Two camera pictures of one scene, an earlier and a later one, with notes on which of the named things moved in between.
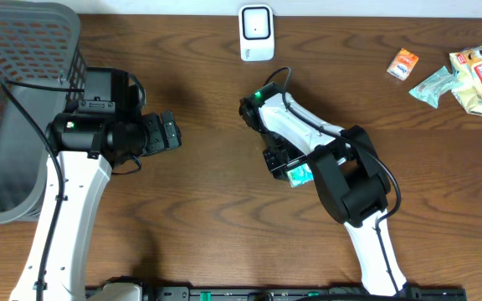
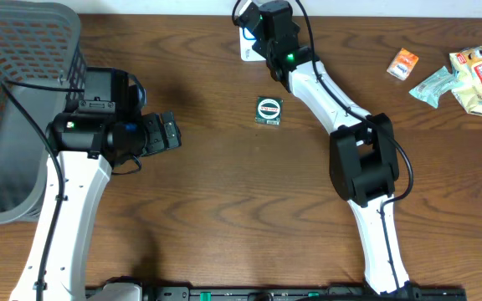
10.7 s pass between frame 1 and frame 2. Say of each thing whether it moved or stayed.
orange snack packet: stayed
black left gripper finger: stayed
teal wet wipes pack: stayed
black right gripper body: moved
